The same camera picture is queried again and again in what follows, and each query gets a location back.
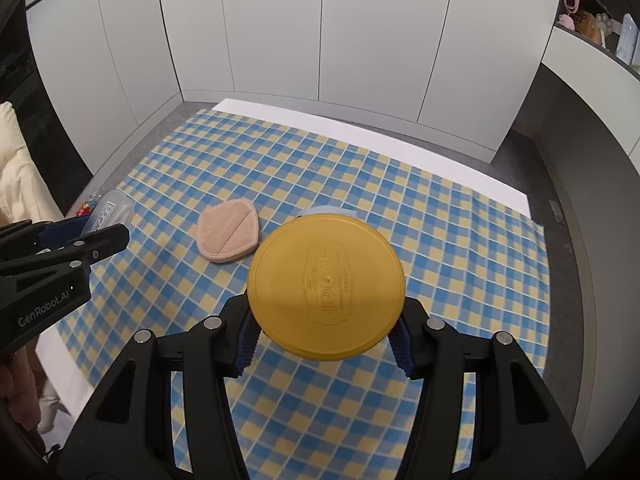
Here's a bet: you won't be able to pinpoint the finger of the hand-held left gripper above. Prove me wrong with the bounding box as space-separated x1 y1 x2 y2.
0 217 89 262
0 223 131 294

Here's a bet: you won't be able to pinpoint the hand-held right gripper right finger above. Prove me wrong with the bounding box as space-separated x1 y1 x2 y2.
387 296 586 480

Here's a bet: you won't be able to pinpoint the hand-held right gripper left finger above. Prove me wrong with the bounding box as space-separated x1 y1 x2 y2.
56 292 263 480

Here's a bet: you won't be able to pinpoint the clear plastic case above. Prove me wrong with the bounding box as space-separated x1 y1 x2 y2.
81 189 136 236

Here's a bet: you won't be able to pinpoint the red can with yellow lid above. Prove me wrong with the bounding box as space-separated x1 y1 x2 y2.
246 205 407 362

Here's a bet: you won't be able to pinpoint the pink powder puff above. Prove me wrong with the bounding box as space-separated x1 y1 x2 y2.
196 199 262 263

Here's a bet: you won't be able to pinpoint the person's left hand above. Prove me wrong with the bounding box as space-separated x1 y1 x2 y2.
0 340 42 431

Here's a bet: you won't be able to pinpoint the cream padded armchair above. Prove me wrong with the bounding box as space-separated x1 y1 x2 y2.
0 101 61 226

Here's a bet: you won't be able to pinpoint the black built-in cabinet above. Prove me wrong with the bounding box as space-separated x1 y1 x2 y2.
0 0 93 211

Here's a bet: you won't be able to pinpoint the blue yellow checked tablecloth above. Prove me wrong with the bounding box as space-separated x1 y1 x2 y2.
57 108 551 480

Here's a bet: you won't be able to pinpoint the white cabinet doors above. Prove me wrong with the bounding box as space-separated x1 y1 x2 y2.
25 0 563 163

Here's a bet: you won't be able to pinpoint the orange paw print box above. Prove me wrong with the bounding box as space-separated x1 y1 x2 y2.
575 10 621 49

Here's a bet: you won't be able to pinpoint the pale green box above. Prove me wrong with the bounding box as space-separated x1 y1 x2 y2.
615 12 640 66

